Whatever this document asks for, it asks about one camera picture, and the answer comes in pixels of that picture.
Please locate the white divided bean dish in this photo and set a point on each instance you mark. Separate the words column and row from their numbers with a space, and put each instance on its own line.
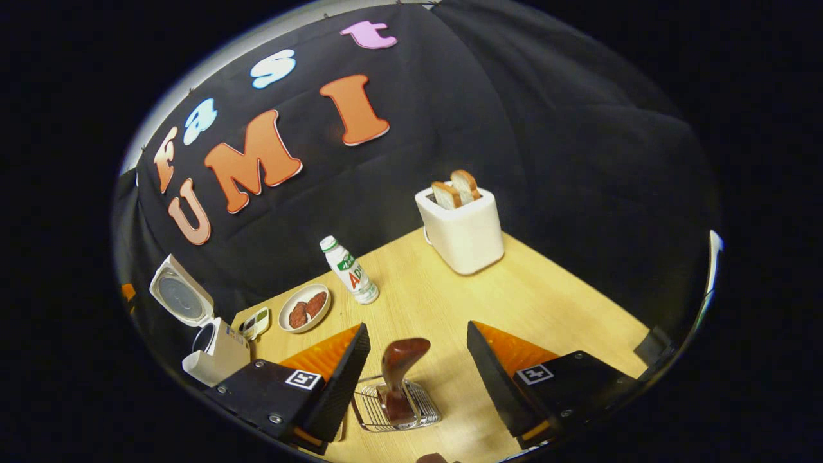
column 257, row 321

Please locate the toast bread slice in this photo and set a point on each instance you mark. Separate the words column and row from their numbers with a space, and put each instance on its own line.
column 445, row 195
column 465, row 184

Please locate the plain black side cloth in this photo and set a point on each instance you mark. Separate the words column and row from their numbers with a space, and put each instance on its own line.
column 611, row 161

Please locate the cream round plate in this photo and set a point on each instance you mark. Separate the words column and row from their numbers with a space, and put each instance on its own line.
column 286, row 315

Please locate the red raw steak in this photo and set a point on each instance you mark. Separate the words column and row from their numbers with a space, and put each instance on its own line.
column 298, row 315
column 316, row 304

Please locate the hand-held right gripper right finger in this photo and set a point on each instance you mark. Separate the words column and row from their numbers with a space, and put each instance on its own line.
column 498, row 392

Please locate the black backdrop cloth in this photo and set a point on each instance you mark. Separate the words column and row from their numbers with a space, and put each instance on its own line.
column 398, row 180

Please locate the brown wooden spoon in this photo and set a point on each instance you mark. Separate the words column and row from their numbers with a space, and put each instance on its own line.
column 402, row 360

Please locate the cream white toaster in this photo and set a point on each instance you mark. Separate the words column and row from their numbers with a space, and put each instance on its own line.
column 466, row 238

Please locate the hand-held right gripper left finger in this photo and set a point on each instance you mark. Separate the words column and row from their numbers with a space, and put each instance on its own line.
column 341, row 386

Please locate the white drink bottle green cap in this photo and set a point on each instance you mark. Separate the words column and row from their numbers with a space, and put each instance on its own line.
column 350, row 273

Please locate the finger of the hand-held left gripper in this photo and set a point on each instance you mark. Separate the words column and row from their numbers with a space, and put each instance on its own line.
column 128, row 294

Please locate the white rice cooker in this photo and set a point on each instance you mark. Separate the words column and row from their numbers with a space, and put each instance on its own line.
column 218, row 360

